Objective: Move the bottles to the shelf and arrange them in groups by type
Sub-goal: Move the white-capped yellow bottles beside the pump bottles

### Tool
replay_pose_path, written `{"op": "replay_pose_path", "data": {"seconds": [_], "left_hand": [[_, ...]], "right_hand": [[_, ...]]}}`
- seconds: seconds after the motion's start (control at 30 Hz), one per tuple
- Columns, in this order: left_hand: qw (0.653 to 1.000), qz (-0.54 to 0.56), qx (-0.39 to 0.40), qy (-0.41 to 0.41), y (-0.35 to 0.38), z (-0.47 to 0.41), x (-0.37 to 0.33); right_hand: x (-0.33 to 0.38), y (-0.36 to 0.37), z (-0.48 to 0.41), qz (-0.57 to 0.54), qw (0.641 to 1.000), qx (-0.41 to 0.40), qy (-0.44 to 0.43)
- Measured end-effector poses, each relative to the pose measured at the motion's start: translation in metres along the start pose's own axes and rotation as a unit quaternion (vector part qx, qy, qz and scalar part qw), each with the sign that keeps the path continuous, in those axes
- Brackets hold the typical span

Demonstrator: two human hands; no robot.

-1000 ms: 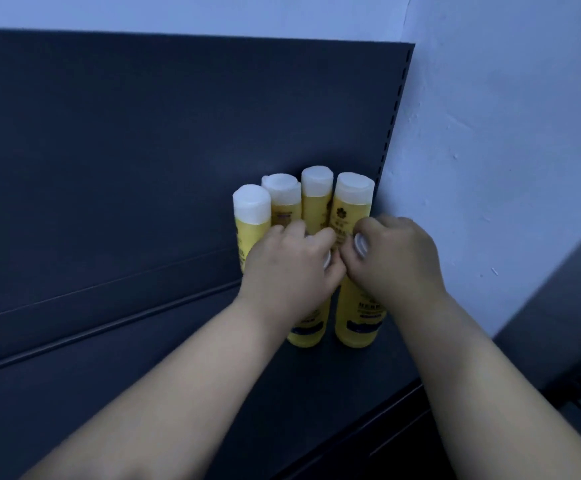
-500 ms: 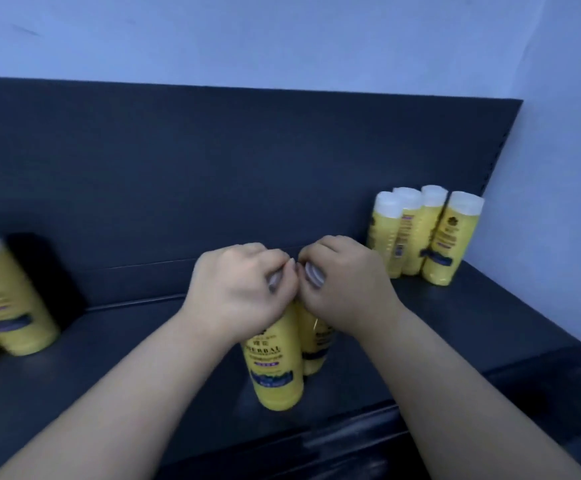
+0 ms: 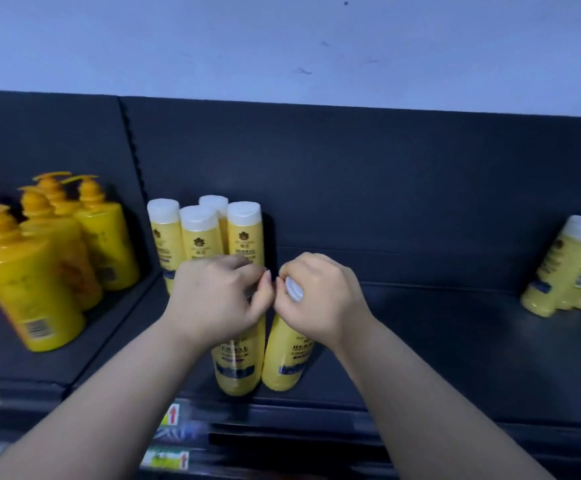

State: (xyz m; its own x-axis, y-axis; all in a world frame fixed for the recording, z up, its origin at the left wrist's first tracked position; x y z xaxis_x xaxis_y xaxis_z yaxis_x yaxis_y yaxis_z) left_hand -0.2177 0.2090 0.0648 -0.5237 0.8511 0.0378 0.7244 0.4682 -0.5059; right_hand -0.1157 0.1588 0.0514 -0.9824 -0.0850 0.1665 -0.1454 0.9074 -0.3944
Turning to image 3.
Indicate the person's right hand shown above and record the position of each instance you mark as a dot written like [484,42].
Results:
[328,299]

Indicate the dark metal shelf unit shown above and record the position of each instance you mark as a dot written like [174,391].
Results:
[420,194]

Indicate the person's right thumb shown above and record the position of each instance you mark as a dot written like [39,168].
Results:
[281,297]

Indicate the shelf label with red arrow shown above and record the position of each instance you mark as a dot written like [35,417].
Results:
[165,459]
[172,414]

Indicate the person's right forearm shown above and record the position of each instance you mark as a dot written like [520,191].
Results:
[420,419]

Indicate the person's left forearm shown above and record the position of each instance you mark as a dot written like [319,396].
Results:
[105,409]

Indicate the person's left hand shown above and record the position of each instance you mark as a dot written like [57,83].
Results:
[210,304]

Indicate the person's left thumb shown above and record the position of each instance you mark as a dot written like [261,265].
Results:
[263,297]

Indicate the yellow pump bottle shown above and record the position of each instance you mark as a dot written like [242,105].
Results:
[105,239]
[65,244]
[55,192]
[25,289]

